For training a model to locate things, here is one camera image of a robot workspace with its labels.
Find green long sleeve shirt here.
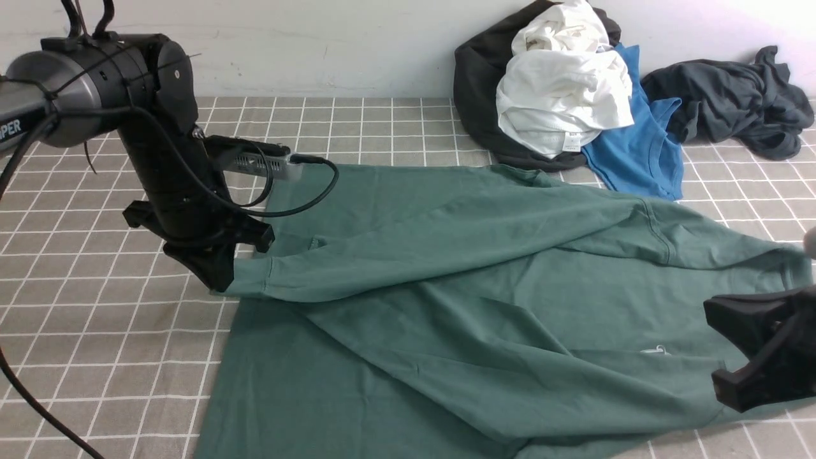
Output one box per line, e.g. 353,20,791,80
194,165,812,458

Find black garment under white shirt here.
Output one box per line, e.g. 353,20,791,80
453,1,621,172

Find white crumpled shirt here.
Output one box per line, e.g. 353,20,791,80
496,1,634,159

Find black robot arm with PIPER label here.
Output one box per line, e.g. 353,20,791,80
2,33,808,305

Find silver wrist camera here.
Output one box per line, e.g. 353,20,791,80
202,135,303,181

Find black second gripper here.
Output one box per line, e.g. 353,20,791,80
703,285,815,412

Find dark grey crumpled shirt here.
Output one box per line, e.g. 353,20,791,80
641,45,814,161

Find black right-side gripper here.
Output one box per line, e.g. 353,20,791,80
119,108,276,293

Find grey checkered tablecloth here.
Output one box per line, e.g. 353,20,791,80
1,96,814,458

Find blue shirt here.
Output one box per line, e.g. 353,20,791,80
582,44,684,201

